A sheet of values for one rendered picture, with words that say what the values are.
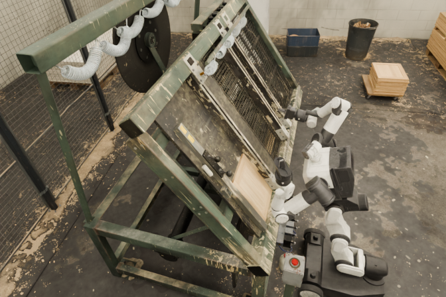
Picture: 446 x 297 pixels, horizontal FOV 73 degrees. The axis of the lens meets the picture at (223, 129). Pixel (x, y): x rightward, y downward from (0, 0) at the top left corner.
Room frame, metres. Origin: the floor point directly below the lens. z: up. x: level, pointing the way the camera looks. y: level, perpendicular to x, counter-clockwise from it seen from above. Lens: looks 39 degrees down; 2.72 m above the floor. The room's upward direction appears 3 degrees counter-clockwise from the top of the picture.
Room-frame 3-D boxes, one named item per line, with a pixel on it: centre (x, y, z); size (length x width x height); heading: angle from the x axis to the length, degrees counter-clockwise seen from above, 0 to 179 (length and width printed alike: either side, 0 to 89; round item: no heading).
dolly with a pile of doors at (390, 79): (4.08, -2.57, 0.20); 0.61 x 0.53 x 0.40; 167
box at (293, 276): (0.88, -0.38, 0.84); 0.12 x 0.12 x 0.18; 71
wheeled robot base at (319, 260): (1.21, -0.95, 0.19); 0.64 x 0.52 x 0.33; 71
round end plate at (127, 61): (2.18, 0.51, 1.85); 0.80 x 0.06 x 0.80; 161
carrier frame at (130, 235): (2.14, 0.08, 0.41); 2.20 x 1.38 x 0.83; 161
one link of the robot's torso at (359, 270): (1.20, -0.98, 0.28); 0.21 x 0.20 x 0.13; 71
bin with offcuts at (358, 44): (5.38, -2.68, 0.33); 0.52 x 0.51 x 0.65; 167
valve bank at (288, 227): (1.32, -0.46, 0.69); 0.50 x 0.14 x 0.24; 161
